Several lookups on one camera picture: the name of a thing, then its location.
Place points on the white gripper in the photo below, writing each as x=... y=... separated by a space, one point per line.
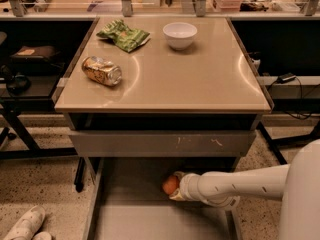
x=189 y=186

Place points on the orange fruit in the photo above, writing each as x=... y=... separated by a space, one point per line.
x=170 y=185

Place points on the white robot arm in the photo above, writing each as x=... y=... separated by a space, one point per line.
x=296 y=185

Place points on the open middle drawer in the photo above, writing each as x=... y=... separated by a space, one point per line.
x=128 y=203

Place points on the grey drawer cabinet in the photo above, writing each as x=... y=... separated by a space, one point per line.
x=203 y=102

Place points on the crushed gold soda can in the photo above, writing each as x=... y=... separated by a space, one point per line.
x=102 y=71

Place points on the white right shoe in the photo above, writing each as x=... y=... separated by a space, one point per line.
x=42 y=236

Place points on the white ceramic bowl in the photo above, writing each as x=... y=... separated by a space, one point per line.
x=179 y=35

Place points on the green chip bag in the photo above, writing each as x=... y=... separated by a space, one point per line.
x=124 y=37

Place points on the black power adapter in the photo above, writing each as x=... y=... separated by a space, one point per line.
x=286 y=78

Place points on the black headphones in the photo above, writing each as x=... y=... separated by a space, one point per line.
x=16 y=84

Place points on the black desk leg frame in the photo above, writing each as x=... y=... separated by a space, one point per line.
x=288 y=142

